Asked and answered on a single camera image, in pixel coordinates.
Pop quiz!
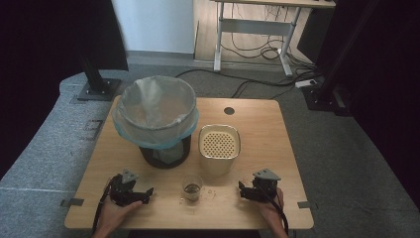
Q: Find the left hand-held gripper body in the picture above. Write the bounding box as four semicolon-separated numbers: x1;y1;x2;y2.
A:
108;169;151;208

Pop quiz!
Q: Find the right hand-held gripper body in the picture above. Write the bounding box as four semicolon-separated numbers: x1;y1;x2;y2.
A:
245;168;282;203

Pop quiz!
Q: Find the person's left hand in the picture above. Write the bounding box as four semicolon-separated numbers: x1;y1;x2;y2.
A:
96;199;144;233

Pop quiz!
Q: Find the person's right hand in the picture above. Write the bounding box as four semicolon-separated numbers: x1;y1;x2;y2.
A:
257;187;285;231

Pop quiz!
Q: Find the black trash bin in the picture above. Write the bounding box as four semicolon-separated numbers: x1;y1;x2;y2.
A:
138;134;193;171

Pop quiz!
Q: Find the clear glass cup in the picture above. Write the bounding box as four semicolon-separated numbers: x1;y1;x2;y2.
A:
180;174;204;203

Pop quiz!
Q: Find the grey tape strip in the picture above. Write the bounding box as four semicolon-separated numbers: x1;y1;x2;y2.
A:
59;197;85;208
296;200;319;210

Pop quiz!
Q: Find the cream container with perforated lid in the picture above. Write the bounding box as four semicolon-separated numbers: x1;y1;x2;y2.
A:
197;123;242;178

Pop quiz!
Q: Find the trash bin with plastic liner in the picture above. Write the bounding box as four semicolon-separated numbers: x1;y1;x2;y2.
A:
111;74;200;151

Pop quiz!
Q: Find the white power strip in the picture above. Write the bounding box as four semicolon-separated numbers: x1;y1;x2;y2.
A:
294;78;319;89

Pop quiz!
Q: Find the black metal stand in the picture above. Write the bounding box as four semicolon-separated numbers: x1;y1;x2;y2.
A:
300;0;380;117
76;39;122;102

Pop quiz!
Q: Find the dark curtain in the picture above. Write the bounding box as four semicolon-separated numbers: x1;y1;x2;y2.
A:
298;0;420;209
0;0;130;179

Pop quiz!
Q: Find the long black floor cable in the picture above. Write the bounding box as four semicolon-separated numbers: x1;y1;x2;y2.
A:
174;67;323;100

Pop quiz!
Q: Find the tangle of black cables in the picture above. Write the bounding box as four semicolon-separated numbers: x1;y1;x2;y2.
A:
220;2;318;67

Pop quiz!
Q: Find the white desk frame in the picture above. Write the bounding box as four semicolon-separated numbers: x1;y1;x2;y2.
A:
211;0;337;78

